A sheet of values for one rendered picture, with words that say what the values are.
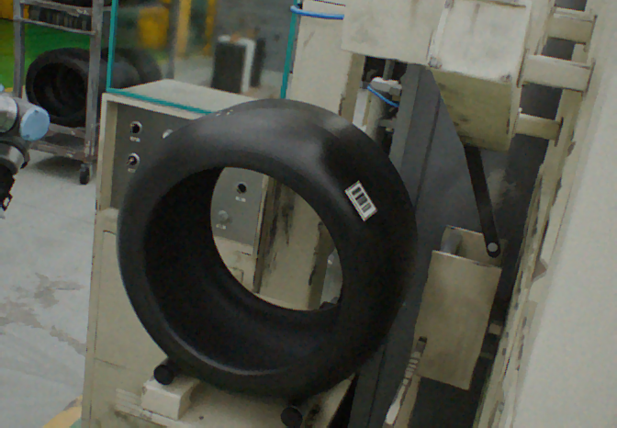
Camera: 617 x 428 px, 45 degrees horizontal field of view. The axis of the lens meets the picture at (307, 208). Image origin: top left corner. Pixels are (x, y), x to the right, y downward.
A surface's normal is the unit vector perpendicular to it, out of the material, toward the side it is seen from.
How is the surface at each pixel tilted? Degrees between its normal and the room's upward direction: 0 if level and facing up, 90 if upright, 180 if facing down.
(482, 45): 72
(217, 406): 0
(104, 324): 90
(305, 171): 80
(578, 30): 90
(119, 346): 90
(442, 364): 90
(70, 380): 0
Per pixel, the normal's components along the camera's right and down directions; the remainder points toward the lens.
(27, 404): 0.15, -0.93
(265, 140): -0.07, -0.51
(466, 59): -0.25, -0.04
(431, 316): -0.31, 0.26
